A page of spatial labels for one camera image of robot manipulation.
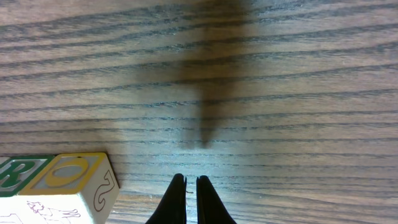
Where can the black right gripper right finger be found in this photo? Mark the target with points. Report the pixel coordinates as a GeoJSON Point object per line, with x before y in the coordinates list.
{"type": "Point", "coordinates": [210, 208]}

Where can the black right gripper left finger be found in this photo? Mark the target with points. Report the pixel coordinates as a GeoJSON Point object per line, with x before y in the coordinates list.
{"type": "Point", "coordinates": [172, 207]}

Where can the green B wooden block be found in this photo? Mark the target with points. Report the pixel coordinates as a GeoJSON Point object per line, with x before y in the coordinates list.
{"type": "Point", "coordinates": [77, 188]}

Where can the red letter wooden block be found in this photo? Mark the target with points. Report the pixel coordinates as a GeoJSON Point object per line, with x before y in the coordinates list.
{"type": "Point", "coordinates": [18, 171]}

